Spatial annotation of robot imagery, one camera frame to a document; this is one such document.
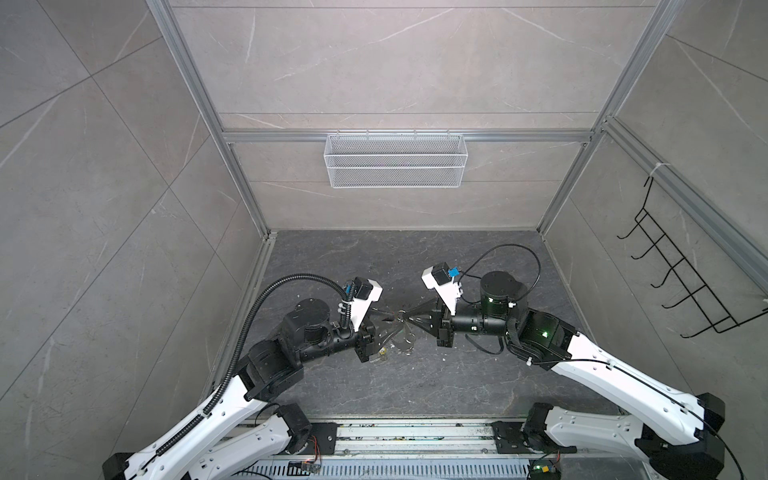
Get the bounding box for black wire hook rack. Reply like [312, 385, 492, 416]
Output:
[616, 176, 767, 339]

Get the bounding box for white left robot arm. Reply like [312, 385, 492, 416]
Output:
[102, 298, 400, 479]

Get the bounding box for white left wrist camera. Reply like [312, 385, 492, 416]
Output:
[343, 277, 383, 332]

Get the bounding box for white wire mesh basket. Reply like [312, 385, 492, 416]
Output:
[323, 133, 469, 189]

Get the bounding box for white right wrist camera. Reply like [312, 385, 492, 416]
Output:
[421, 262, 462, 315]

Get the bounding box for black right camera cable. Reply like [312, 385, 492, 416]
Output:
[458, 242, 542, 301]

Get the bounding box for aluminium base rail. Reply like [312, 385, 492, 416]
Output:
[173, 418, 601, 480]

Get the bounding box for aluminium frame profiles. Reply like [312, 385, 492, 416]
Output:
[143, 0, 768, 415]

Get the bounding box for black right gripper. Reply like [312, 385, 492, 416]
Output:
[403, 295, 517, 348]

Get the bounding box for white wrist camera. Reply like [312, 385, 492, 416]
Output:
[421, 262, 462, 315]
[343, 277, 383, 332]

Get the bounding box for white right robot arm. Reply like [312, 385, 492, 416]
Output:
[400, 268, 726, 479]

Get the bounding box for black corrugated cable conduit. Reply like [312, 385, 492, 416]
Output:
[152, 273, 349, 457]

